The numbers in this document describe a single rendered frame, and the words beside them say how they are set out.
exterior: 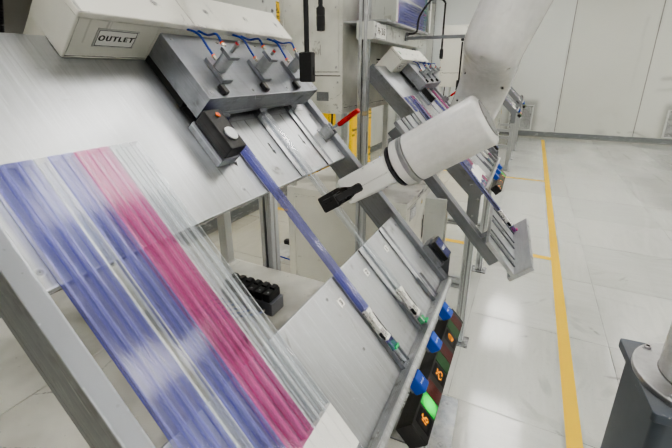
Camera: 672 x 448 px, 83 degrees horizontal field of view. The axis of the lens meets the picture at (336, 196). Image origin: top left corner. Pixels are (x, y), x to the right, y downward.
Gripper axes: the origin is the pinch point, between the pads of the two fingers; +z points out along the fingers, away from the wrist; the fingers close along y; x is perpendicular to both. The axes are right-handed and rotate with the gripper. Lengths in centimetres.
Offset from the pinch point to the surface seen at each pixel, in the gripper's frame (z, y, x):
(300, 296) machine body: 31.0, -11.6, 19.2
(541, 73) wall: -46, -760, 7
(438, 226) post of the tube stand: -0.3, -42.7, 23.2
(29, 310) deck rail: 1.5, 48.9, -5.9
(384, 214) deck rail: 1.2, -19.0, 9.7
